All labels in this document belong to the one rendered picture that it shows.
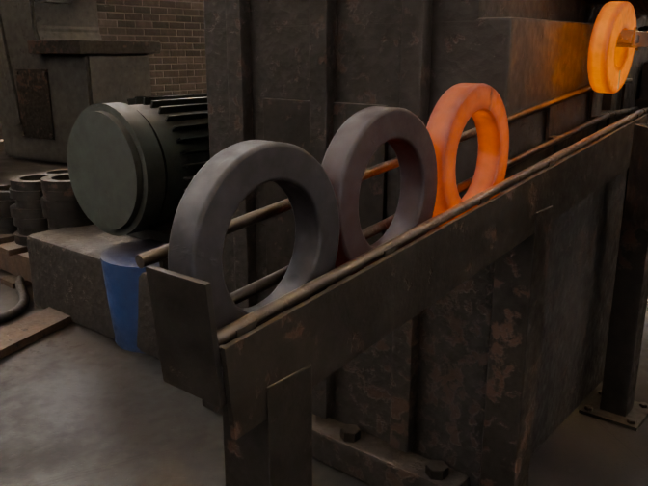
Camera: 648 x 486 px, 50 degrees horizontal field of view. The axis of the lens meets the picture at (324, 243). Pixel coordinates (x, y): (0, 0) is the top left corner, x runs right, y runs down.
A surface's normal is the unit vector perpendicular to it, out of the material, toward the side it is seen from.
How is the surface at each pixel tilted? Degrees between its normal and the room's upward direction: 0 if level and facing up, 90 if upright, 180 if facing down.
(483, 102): 90
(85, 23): 90
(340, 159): 60
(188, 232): 71
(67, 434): 0
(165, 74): 90
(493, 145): 101
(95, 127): 90
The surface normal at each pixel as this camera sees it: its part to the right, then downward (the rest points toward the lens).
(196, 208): -0.54, -0.35
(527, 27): 0.77, 0.17
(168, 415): 0.00, -0.96
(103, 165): -0.63, 0.21
